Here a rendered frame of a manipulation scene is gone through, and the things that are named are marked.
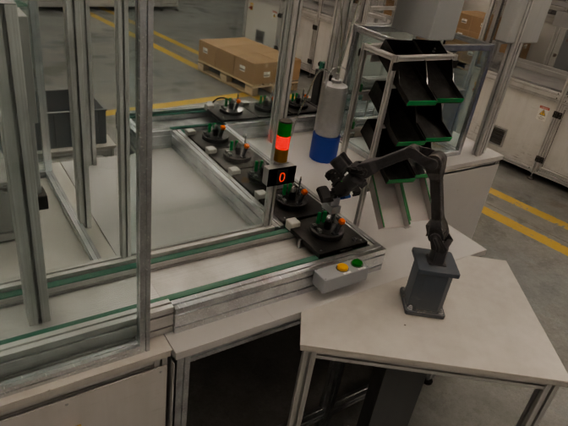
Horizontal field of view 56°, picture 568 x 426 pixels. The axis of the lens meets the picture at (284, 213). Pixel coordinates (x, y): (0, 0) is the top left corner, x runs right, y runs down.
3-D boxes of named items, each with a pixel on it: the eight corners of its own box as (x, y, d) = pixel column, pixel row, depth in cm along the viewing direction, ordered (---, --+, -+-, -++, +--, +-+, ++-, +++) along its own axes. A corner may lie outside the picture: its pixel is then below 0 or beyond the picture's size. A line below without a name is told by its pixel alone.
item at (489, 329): (569, 388, 175) (572, 382, 174) (298, 351, 174) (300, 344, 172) (504, 265, 236) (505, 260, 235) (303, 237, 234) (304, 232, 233)
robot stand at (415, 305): (445, 319, 193) (461, 275, 183) (405, 314, 193) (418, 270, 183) (436, 294, 206) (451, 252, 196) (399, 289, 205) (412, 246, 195)
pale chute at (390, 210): (404, 226, 223) (411, 224, 219) (378, 229, 217) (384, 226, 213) (390, 163, 228) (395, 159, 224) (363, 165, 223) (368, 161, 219)
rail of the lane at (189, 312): (380, 269, 216) (387, 247, 210) (174, 334, 169) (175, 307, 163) (372, 261, 219) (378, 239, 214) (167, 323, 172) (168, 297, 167)
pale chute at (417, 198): (428, 220, 231) (435, 217, 227) (404, 222, 225) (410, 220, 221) (414, 159, 236) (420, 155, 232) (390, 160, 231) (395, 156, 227)
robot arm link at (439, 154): (447, 150, 176) (428, 149, 179) (440, 155, 170) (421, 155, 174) (450, 237, 187) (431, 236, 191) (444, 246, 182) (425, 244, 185)
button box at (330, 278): (366, 280, 201) (369, 266, 198) (322, 294, 190) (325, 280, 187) (354, 270, 206) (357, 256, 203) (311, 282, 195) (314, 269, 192)
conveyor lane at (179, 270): (362, 263, 217) (367, 243, 212) (166, 321, 173) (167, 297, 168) (320, 228, 237) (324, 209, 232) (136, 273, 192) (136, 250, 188)
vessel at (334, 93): (344, 137, 298) (357, 69, 279) (324, 139, 290) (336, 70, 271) (329, 128, 307) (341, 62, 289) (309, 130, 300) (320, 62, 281)
